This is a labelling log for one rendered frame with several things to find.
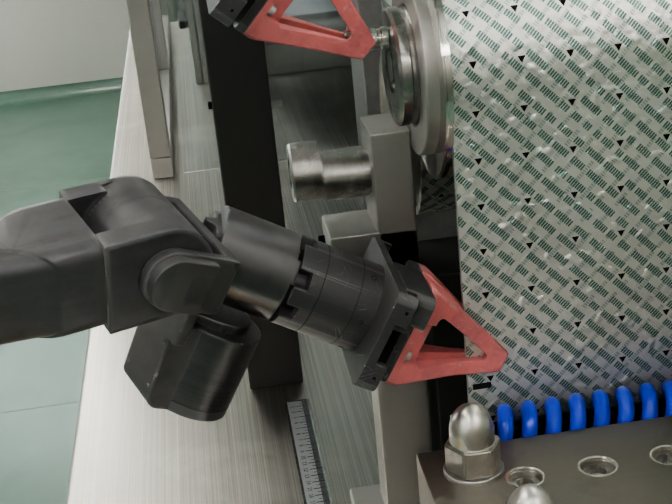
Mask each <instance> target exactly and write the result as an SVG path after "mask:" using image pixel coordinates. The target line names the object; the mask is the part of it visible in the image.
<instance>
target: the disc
mask: <svg viewBox="0 0 672 504"><path fill-rule="evenodd" d="M427 2H428V7H429V11H430V15H431V20H432V26H433V31H434V38H435V44H436V52H437V60H438V70H439V83H440V133H439V141H438V145H437V149H436V151H435V152H434V153H433V154H428V155H421V157H422V160H423V163H424V165H425V167H426V169H427V171H428V173H429V174H430V175H431V176H432V177H433V178H434V179H437V180H438V179H443V178H444V177H445V176H446V175H447V173H448V171H449V168H450V165H451V160H452V154H453V145H454V90H453V76H452V65H451V56H450V47H449V40H448V33H447V26H446V20H445V15H444V9H443V4H442V0H427Z"/></svg>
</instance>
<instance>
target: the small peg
mask: <svg viewBox="0 0 672 504"><path fill-rule="evenodd" d="M368 29H369V31H370V32H371V34H372V36H373V37H374V39H375V44H374V46H373V47H372V48H371V51H372V50H378V49H379V48H381V49H388V48H389V46H390V34H389V30H388V28H387V26H381V27H379V28H375V27H372V28H368ZM350 36H351V31H350V30H346V31H345V32H344V33H343V38H344V39H348V38H350Z"/></svg>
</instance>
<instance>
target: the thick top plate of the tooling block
mask: <svg viewBox="0 0 672 504"><path fill-rule="evenodd" d="M500 448H501V460H502V461H503V463H504V469H505V471H504V474H503V476H502V477H501V478H500V479H499V480H498V481H496V482H494V483H492V484H490V485H486V486H482V487H464V486H459V485H456V484H453V483H451V482H450V481H448V480H447V479H446V478H445V476H444V473H443V467H444V464H445V449H444V450H438V451H431V452H424V453H418V454H416V461H417V473H418V485H419V498H420V504H507V502H508V499H509V497H510V496H511V494H512V493H513V491H514V490H515V489H517V488H518V487H520V486H522V485H524V484H537V485H539V486H541V487H543V488H545V489H546V490H547V491H548V492H549V493H550V495H551V496H552V498H553V500H554V502H555V504H672V416H665V417H658V418H652V419H645V420H638V421H632V422H625V423H618V424H612V425H605V426H598V427H591V428H585V429H578V430H571V431H565V432H558V433H551V434H545V435H538V436H531V437H525V438H518V439H511V440H505V441H500Z"/></svg>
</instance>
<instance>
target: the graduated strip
mask: <svg viewBox="0 0 672 504"><path fill-rule="evenodd" d="M285 408H286V413H287V418H288V423H289V428H290V433H291V439H292V444H293V449H294V454H295V459H296V464H297V470H298V475H299V480H300V485H301V490H302V495H303V501H304V504H333V501H332V497H331V493H330V488H329V484H328V480H327V476H326V471H325V467H324V463H323V458H322V454H321V450H320V445H319V441H318V437H317V433H316V428H315V424H314V420H313V415H312V411H311V407H310V403H309V398H308V399H301V400H294V401H288V402H285Z"/></svg>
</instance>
